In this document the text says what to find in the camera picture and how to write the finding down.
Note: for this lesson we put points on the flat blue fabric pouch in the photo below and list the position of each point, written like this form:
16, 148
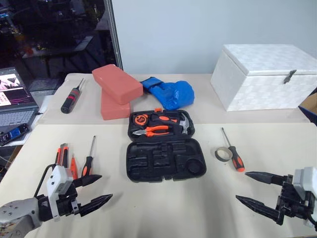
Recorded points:
151, 85

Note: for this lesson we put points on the white woven lidded box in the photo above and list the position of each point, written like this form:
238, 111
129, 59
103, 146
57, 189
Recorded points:
260, 81

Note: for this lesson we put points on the brown cardboard box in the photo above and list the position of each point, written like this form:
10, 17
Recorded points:
310, 106

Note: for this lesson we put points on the orange black tape measure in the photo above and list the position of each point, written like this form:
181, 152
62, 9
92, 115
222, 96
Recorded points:
140, 119

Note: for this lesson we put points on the small orange tester screwdriver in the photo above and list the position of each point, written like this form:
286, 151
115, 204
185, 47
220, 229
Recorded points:
73, 166

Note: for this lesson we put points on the black tool case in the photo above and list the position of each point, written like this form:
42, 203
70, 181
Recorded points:
148, 171

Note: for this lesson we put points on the black red electric screwdriver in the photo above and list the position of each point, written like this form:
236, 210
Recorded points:
70, 99

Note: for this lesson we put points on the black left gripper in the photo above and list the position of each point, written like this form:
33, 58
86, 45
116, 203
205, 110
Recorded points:
68, 202

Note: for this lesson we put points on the grey tape roll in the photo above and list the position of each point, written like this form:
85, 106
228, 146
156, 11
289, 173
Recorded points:
219, 156

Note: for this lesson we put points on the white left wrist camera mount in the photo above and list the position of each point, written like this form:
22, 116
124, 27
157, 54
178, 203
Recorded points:
58, 178

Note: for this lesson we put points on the black smartphone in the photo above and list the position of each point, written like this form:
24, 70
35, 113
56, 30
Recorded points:
13, 134

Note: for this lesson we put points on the orange black utility knife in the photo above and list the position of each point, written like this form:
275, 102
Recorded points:
63, 155

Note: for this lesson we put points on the salmon pink brick block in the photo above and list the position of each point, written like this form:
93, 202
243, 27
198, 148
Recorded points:
119, 83
114, 111

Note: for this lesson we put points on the blue plastic bag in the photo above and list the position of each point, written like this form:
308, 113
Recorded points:
175, 95

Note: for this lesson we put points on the grey laptop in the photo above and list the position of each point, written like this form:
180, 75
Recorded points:
15, 109

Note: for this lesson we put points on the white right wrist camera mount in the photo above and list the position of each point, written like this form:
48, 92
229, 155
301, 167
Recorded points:
305, 179

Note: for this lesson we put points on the orange case latch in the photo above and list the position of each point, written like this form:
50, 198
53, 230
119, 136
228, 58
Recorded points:
157, 109

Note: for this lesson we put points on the metal box clasp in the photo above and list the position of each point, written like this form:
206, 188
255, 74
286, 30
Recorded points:
289, 77

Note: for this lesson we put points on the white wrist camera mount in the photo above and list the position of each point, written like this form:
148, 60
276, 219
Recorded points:
305, 179
58, 178

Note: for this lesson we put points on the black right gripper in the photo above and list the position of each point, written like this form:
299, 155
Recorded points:
293, 204

